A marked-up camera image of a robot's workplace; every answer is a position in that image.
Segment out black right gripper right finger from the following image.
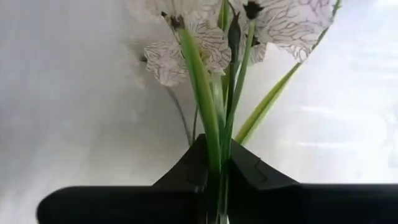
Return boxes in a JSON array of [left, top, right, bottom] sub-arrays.
[[228, 139, 398, 224]]

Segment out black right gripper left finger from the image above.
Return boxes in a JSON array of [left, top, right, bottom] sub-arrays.
[[36, 133, 210, 224]]

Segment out white artificial flower bunch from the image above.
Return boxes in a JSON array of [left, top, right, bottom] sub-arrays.
[[127, 0, 343, 224]]

